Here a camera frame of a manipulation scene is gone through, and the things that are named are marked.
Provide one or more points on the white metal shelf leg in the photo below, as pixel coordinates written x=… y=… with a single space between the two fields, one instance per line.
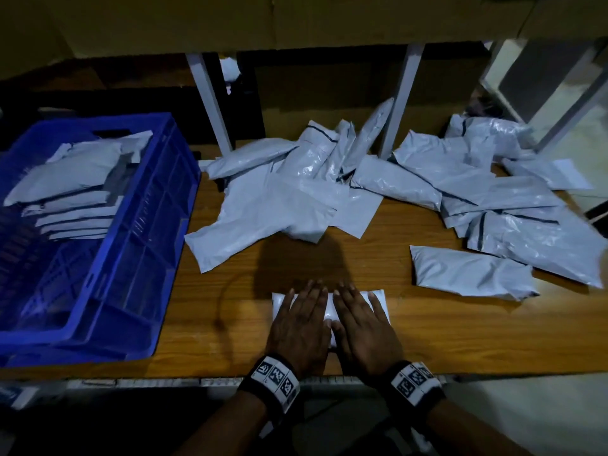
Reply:
x=402 y=97
x=209 y=101
x=573 y=111

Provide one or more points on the person's right hand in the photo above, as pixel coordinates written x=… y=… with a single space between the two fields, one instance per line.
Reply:
x=368 y=335

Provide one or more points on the pile of grey mailer bags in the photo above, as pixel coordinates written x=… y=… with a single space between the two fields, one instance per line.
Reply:
x=285 y=194

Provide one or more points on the person's left forearm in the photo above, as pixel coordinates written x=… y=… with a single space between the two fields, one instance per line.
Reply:
x=223 y=432

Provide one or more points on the packed white bags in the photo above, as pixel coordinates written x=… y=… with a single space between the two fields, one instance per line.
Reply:
x=81 y=180

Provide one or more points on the grey mailer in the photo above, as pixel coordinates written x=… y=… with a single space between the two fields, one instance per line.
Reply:
x=331 y=301

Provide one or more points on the marker wristband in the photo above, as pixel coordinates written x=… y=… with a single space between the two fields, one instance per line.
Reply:
x=414 y=384
x=274 y=382

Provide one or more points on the right marker wristband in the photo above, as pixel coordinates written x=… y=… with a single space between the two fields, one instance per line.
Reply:
x=414 y=384

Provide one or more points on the blue plastic crate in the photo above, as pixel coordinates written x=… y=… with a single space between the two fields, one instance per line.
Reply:
x=152 y=280

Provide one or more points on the person's left hand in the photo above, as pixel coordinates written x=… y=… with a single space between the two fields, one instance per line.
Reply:
x=299 y=332

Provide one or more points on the wooden table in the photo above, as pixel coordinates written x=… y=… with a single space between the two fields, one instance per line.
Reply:
x=494 y=327

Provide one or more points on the left marker wristband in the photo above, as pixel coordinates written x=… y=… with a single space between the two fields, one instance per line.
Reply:
x=274 y=382

